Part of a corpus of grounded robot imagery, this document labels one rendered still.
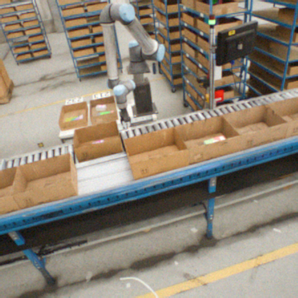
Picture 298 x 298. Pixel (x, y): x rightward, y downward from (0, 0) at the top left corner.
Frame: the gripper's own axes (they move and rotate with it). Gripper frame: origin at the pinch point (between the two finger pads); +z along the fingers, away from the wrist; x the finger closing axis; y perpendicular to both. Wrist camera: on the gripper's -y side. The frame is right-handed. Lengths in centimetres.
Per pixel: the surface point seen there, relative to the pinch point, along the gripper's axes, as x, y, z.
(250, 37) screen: -125, 20, -48
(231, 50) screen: -103, 13, -43
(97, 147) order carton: 27.9, -6.8, 6.2
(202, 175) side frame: -40, -63, 13
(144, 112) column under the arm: -25, 47, 17
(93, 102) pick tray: 23, 88, 13
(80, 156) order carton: 43.5, -5.5, 12.0
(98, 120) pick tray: 22, 50, 15
